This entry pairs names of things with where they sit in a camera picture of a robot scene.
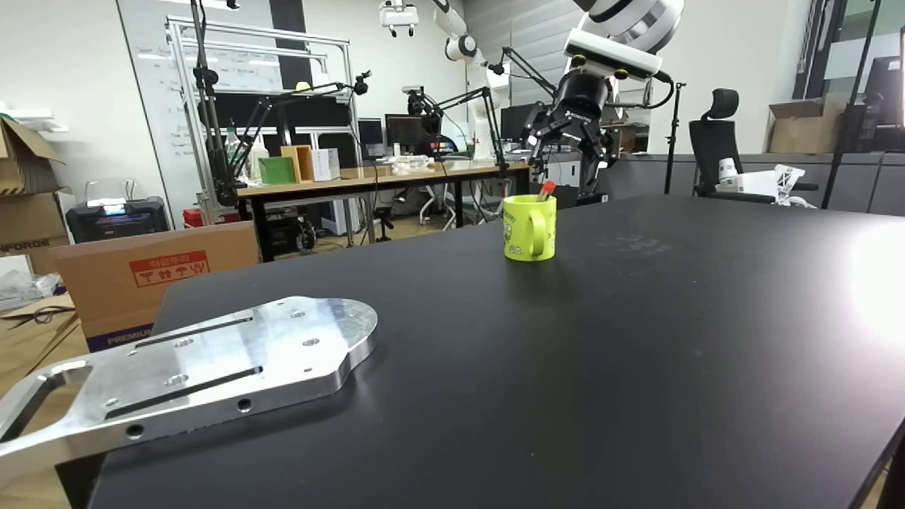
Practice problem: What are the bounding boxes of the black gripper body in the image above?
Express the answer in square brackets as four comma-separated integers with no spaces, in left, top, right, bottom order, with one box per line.
[527,71,611,166]

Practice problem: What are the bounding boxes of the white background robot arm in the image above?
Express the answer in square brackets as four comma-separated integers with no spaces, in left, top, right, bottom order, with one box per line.
[379,0,484,66]

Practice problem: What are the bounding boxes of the white working robot arm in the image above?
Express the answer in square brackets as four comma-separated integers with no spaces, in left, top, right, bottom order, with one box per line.
[527,0,684,204]

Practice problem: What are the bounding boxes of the yellow-green ceramic mug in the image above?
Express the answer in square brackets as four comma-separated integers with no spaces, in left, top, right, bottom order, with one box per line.
[503,192,558,262]

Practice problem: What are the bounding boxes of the wooden background desk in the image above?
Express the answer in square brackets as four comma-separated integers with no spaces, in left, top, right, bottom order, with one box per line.
[237,165,528,262]

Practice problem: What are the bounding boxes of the black office chair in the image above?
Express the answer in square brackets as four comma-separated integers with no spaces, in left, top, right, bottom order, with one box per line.
[691,88,741,194]

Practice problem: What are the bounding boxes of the black microphone boom stand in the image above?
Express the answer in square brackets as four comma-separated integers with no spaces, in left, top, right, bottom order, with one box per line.
[189,0,371,206]

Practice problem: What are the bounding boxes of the silver metal mounting plate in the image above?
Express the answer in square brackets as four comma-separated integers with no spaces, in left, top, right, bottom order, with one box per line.
[0,296,379,483]

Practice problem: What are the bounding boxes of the cardboard box with red label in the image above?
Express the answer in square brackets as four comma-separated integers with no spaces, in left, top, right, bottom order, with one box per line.
[53,221,261,351]

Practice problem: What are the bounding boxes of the stacked cardboard boxes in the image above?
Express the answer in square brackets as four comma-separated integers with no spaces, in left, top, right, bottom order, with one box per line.
[0,115,66,247]

